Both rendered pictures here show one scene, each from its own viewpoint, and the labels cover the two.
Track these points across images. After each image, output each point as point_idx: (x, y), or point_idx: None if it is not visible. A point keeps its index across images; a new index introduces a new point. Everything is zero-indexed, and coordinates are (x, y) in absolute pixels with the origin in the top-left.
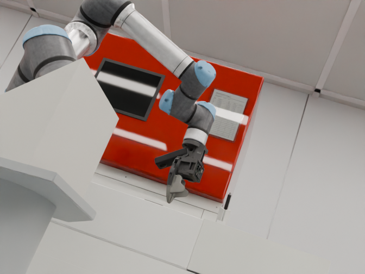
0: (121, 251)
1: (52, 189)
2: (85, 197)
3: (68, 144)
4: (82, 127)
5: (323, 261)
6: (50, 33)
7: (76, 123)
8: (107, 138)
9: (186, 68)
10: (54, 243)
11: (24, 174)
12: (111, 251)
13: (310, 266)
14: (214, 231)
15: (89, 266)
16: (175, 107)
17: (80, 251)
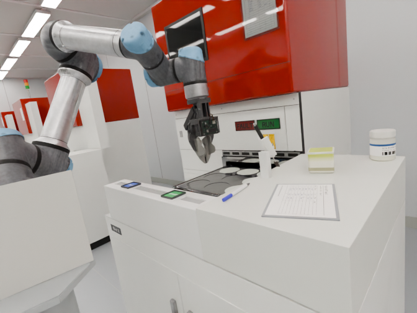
0: (164, 245)
1: None
2: (133, 206)
3: (12, 251)
4: (18, 226)
5: (336, 248)
6: None
7: (4, 233)
8: (72, 194)
9: (120, 49)
10: (136, 241)
11: None
12: (159, 246)
13: (318, 256)
14: (207, 221)
15: (156, 258)
16: (157, 81)
17: (147, 246)
